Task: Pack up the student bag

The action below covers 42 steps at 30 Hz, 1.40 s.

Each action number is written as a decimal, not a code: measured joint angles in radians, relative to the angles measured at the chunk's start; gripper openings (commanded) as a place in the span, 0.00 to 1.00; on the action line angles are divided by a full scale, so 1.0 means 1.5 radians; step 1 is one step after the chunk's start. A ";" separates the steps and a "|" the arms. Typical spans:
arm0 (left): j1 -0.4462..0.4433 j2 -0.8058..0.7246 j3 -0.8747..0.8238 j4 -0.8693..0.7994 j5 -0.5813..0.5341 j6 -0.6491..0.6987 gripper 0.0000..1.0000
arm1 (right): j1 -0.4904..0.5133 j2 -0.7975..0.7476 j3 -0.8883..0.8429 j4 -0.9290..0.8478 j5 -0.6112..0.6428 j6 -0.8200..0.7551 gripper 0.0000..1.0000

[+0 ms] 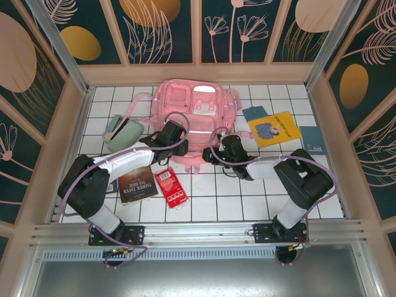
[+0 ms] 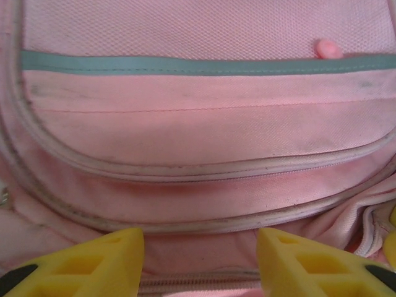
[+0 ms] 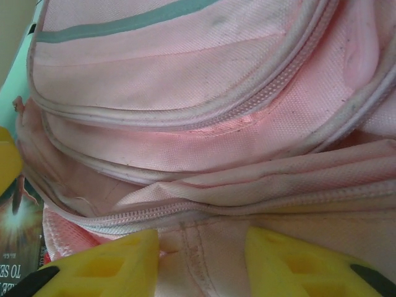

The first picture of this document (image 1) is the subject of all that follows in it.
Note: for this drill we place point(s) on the pink student backpack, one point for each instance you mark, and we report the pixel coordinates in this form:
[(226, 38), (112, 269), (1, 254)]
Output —
[(198, 123)]

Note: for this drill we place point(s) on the red package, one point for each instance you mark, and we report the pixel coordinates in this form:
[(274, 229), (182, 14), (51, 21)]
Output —
[(170, 188)]

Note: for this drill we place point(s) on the yellow book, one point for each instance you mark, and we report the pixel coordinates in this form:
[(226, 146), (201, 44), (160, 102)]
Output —
[(272, 130)]

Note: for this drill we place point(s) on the small teal wallet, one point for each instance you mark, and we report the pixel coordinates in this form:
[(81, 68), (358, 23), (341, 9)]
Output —
[(255, 113)]

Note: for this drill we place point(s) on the green pencil case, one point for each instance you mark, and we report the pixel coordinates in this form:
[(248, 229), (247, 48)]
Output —
[(123, 136)]

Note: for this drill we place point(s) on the brown Three Days book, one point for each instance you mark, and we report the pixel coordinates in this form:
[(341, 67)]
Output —
[(136, 185)]

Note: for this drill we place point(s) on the teal notebook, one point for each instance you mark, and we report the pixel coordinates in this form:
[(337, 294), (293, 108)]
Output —
[(311, 139)]

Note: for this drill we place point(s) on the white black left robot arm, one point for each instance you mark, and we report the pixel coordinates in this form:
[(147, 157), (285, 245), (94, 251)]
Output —
[(123, 161)]

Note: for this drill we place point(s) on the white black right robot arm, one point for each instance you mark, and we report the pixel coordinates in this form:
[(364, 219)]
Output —
[(263, 170)]

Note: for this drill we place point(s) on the grey metal shelf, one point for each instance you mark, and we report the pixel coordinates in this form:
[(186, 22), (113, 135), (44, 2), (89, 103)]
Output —
[(198, 278)]

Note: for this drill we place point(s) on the aluminium mounting rail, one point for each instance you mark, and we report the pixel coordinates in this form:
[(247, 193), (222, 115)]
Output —
[(198, 232)]

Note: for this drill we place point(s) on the aluminium corner post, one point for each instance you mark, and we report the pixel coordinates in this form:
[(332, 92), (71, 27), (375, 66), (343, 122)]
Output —
[(62, 55), (328, 46)]

